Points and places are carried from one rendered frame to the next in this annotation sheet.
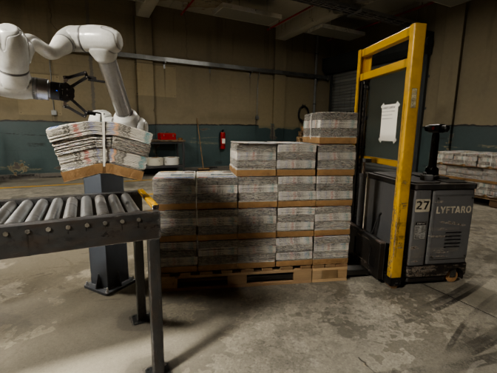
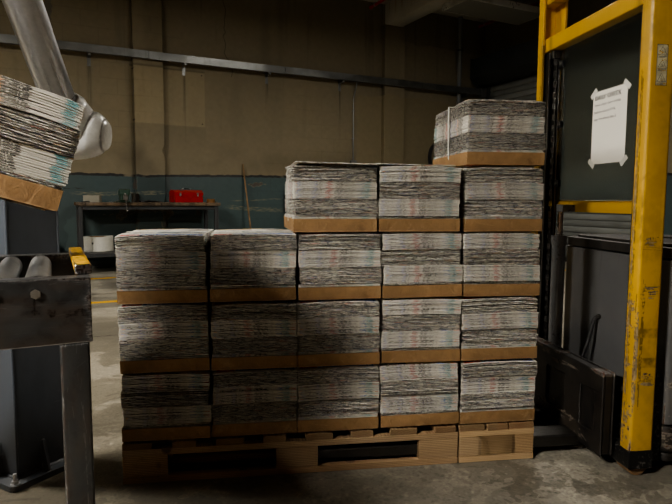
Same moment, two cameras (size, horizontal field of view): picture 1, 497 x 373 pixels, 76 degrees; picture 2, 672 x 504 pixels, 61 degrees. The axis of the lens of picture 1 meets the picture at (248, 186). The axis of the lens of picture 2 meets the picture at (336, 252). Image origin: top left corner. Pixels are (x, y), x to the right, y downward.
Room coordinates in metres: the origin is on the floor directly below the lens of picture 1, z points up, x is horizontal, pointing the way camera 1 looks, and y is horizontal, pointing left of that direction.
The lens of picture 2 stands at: (0.31, -0.08, 0.94)
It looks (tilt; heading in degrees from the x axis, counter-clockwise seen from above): 5 degrees down; 1
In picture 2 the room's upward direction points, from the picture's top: straight up
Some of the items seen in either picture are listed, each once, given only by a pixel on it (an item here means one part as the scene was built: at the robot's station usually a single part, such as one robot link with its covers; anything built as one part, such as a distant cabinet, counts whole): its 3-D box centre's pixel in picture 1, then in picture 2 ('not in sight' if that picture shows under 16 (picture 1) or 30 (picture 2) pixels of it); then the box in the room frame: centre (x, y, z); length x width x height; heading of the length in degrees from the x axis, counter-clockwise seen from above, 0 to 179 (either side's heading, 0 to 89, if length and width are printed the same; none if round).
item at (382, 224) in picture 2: (289, 169); (406, 222); (2.45, -0.32, 0.86); 0.38 x 0.29 x 0.04; 8
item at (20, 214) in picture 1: (19, 215); not in sight; (1.33, 0.99, 0.77); 0.47 x 0.05 x 0.05; 27
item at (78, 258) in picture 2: (147, 197); (79, 258); (1.57, 0.51, 0.81); 0.43 x 0.03 x 0.02; 27
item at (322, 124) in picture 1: (324, 195); (480, 277); (2.50, -0.61, 0.65); 0.39 x 0.30 x 1.29; 9
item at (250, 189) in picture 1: (234, 226); (293, 342); (2.38, 0.10, 0.42); 1.17 x 0.39 x 0.83; 99
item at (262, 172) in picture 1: (251, 169); (326, 222); (2.40, -0.02, 0.86); 0.38 x 0.29 x 0.04; 11
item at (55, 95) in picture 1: (62, 92); not in sight; (1.43, 0.82, 1.31); 0.09 x 0.07 x 0.08; 117
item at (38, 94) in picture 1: (42, 89); not in sight; (1.40, 0.88, 1.31); 0.09 x 0.06 x 0.09; 27
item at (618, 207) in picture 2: (381, 160); (597, 206); (2.58, -1.08, 0.92); 0.57 x 0.01 x 0.05; 9
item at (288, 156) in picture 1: (289, 158); (406, 199); (2.45, -0.31, 0.95); 0.38 x 0.29 x 0.23; 8
